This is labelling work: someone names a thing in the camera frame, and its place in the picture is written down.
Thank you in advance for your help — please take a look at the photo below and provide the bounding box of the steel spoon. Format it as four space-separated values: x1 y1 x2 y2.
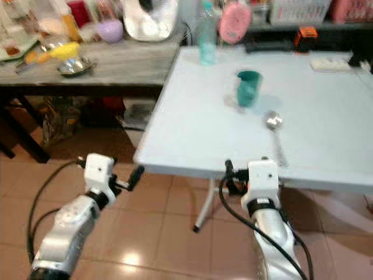
264 111 290 167

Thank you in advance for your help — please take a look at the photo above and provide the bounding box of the white folding table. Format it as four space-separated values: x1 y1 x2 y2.
134 45 373 232

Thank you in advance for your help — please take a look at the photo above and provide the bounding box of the teal plastic cup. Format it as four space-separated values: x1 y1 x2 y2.
237 70 263 109

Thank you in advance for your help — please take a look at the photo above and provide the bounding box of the patterned bag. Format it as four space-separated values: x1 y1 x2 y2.
44 96 80 146

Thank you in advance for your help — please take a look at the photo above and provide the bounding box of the grey wooden table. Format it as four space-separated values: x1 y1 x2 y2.
0 38 187 164

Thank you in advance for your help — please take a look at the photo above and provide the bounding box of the steel bowl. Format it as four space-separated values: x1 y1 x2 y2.
57 57 94 78

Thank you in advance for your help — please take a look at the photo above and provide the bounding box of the clear plastic water bottle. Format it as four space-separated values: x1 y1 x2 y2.
198 0 218 66

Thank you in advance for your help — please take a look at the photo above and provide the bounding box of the yellow plastic bowl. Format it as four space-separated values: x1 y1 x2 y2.
50 41 81 61

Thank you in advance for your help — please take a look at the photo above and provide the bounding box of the white power strip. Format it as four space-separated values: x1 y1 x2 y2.
310 57 353 74

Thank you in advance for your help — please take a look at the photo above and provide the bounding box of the purple bowl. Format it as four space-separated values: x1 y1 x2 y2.
97 19 124 44

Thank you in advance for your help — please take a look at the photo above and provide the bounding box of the pink round fan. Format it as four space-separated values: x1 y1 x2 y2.
219 1 252 45

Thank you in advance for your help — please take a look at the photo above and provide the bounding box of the orange and black device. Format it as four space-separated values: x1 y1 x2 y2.
294 26 319 54

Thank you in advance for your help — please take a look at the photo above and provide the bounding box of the white glossy kitchen appliance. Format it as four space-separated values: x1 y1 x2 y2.
122 0 179 43

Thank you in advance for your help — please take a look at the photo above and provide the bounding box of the orange bottle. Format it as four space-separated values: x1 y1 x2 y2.
61 13 80 41

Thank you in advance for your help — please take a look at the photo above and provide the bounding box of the white plastic basket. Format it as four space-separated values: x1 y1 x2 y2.
268 0 332 25

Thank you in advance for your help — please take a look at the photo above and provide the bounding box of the red container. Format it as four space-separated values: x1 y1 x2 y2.
67 0 92 29

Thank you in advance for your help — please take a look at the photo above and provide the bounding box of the pale tray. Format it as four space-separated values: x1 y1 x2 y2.
0 32 39 60

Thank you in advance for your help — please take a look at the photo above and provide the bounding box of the pink container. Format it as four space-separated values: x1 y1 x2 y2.
329 0 373 24

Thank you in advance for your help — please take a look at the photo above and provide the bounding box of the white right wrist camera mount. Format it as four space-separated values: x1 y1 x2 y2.
248 159 281 202

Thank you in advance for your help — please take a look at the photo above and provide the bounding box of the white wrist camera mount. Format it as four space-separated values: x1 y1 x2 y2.
248 159 281 202
85 153 116 194

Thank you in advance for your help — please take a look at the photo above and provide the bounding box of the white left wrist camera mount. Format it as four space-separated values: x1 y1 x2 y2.
85 153 116 194

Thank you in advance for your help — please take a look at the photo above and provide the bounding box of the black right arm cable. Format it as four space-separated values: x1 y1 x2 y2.
219 175 314 280

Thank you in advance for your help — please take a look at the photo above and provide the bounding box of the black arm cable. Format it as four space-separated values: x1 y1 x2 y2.
219 175 314 280
26 159 87 266

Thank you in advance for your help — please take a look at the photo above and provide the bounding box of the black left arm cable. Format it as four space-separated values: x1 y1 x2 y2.
26 159 87 266

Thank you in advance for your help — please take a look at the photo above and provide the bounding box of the orange handled utensil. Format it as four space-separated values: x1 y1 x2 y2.
15 50 52 75

